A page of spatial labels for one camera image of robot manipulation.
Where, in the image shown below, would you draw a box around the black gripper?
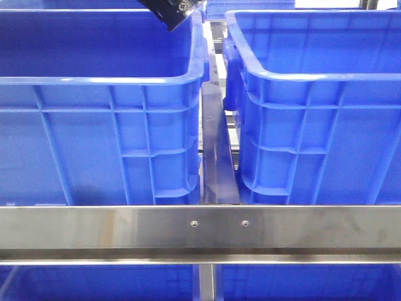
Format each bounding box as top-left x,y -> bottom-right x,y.
139,0 -> 204,31

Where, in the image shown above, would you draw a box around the far blue crate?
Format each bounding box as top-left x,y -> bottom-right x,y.
206,0 -> 295,20

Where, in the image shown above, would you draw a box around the blue plastic crate centre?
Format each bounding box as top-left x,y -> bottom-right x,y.
1,9 -> 209,206

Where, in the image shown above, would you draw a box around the blue plastic crate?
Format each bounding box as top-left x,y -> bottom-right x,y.
223,10 -> 400,205
1,9 -> 209,206

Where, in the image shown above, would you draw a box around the blue plastic crate left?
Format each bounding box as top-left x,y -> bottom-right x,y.
223,10 -> 400,205

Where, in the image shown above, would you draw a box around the blue crate behind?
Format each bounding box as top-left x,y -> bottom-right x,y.
1,0 -> 145,9

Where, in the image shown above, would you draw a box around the steel divider bar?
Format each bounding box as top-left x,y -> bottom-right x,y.
201,51 -> 241,205

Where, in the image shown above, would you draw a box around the lower left blue crate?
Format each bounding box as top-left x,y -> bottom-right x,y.
1,265 -> 200,300

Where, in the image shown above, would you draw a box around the lower right blue crate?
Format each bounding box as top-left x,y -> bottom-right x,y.
217,264 -> 400,300

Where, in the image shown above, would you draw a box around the steel shelf rail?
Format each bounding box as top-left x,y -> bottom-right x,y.
1,205 -> 400,265

